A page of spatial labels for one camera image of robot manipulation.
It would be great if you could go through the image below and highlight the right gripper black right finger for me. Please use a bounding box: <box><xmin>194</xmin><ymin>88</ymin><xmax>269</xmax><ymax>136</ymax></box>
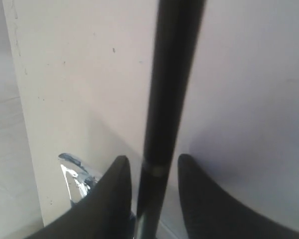
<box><xmin>178</xmin><ymin>154</ymin><xmax>299</xmax><ymax>239</ymax></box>

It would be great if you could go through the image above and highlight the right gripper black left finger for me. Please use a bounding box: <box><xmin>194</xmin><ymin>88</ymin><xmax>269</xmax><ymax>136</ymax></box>
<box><xmin>30</xmin><ymin>156</ymin><xmax>132</xmax><ymax>239</ymax></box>

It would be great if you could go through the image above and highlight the white plate with blue paint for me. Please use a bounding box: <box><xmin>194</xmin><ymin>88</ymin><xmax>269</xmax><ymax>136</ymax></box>
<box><xmin>58</xmin><ymin>153</ymin><xmax>102</xmax><ymax>207</ymax></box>

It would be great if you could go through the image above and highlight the black paintbrush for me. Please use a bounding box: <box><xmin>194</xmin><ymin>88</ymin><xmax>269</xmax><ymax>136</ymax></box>
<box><xmin>135</xmin><ymin>0</ymin><xmax>205</xmax><ymax>239</ymax></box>

